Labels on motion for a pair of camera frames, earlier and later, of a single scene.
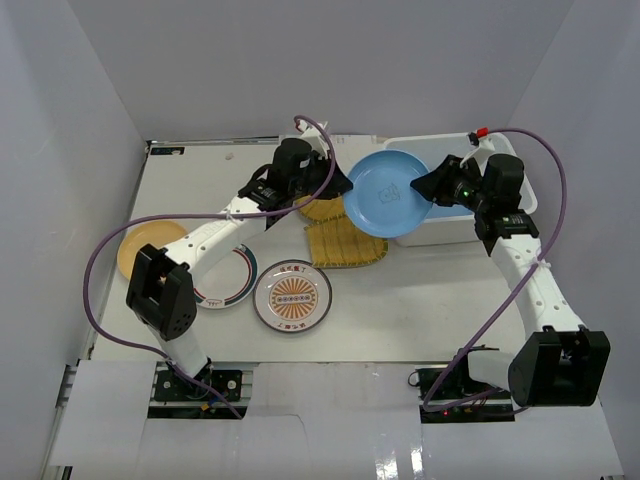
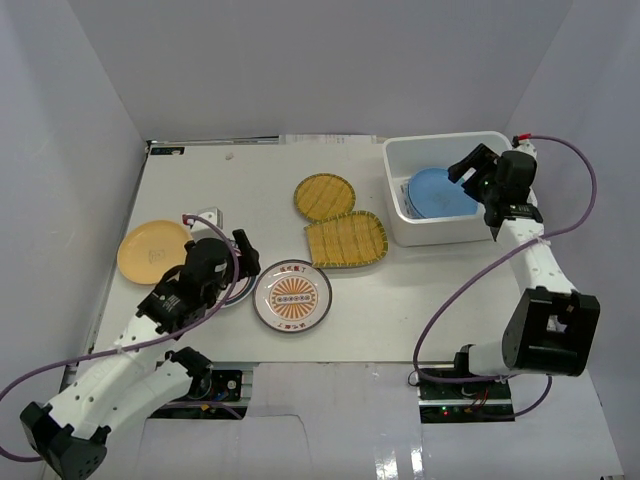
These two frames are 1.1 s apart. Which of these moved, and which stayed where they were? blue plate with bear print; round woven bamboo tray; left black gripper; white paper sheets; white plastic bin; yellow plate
Moved: left black gripper; blue plate with bear print
Stayed: yellow plate; white plastic bin; round woven bamboo tray; white paper sheets
